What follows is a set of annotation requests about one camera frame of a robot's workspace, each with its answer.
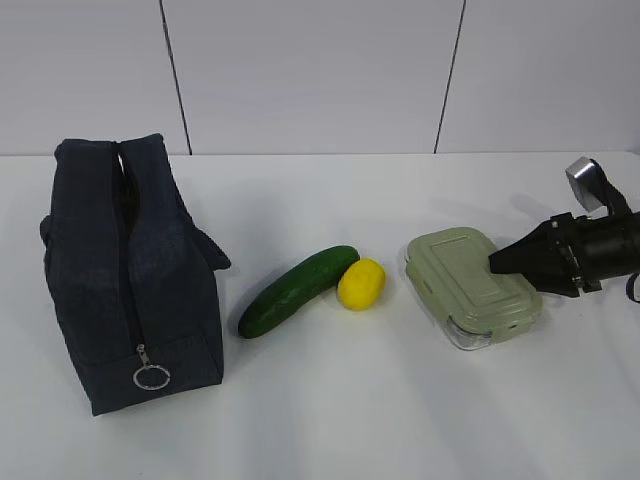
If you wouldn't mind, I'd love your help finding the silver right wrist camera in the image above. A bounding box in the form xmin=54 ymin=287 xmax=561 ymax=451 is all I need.
xmin=565 ymin=157 xmax=615 ymax=215

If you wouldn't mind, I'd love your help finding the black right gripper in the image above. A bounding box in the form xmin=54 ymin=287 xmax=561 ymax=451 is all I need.
xmin=489 ymin=212 xmax=602 ymax=298

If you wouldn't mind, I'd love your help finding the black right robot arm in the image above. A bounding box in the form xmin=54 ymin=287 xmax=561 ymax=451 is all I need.
xmin=489 ymin=213 xmax=639 ymax=298

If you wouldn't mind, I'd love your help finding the yellow lemon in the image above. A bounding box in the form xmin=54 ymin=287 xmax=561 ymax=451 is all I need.
xmin=337 ymin=258 xmax=386 ymax=311

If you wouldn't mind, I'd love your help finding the dark blue lunch bag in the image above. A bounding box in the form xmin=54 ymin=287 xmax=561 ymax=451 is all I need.
xmin=40 ymin=134 xmax=231 ymax=415

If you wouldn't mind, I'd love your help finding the glass container green lid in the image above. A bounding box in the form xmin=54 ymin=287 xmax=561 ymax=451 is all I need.
xmin=405 ymin=227 xmax=543 ymax=351

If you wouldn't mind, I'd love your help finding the green cucumber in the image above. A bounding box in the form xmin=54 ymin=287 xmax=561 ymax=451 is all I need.
xmin=237 ymin=245 xmax=360 ymax=339

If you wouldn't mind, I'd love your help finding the metal zipper pull ring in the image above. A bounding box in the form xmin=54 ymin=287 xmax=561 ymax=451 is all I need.
xmin=132 ymin=343 xmax=172 ymax=399

